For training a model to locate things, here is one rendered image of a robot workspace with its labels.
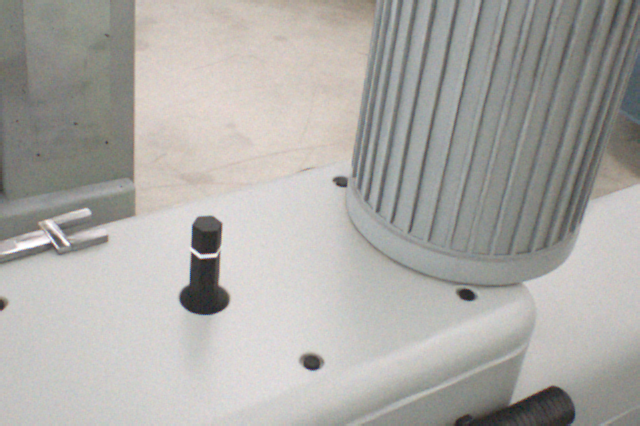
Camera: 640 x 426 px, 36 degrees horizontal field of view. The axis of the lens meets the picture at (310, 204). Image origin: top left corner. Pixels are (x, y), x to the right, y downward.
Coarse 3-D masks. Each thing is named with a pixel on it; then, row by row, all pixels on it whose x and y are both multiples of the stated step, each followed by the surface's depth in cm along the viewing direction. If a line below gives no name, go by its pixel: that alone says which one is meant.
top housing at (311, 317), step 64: (256, 192) 84; (320, 192) 85; (64, 256) 74; (128, 256) 75; (256, 256) 76; (320, 256) 77; (384, 256) 78; (0, 320) 68; (64, 320) 68; (128, 320) 69; (192, 320) 70; (256, 320) 70; (320, 320) 71; (384, 320) 72; (448, 320) 73; (512, 320) 74; (0, 384) 63; (64, 384) 63; (128, 384) 64; (192, 384) 65; (256, 384) 65; (320, 384) 66; (384, 384) 68; (448, 384) 72; (512, 384) 79
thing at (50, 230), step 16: (48, 224) 76; (64, 224) 76; (80, 224) 77; (16, 240) 74; (32, 240) 74; (48, 240) 74; (64, 240) 74; (80, 240) 75; (96, 240) 75; (0, 256) 72; (16, 256) 73
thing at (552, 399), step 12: (528, 396) 80; (540, 396) 79; (552, 396) 79; (564, 396) 79; (504, 408) 78; (516, 408) 78; (528, 408) 78; (540, 408) 78; (552, 408) 78; (564, 408) 79; (456, 420) 76; (468, 420) 76; (480, 420) 77; (492, 420) 76; (504, 420) 76; (516, 420) 77; (528, 420) 77; (540, 420) 77; (552, 420) 78; (564, 420) 79
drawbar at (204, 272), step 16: (192, 224) 68; (208, 224) 68; (192, 240) 68; (208, 240) 68; (192, 256) 69; (192, 272) 70; (208, 272) 69; (192, 288) 71; (208, 288) 70; (192, 304) 71; (208, 304) 71
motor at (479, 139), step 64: (384, 0) 71; (448, 0) 65; (512, 0) 63; (576, 0) 63; (384, 64) 72; (448, 64) 67; (512, 64) 66; (576, 64) 66; (384, 128) 74; (448, 128) 69; (512, 128) 68; (576, 128) 70; (384, 192) 76; (448, 192) 72; (512, 192) 72; (576, 192) 74; (448, 256) 75; (512, 256) 75
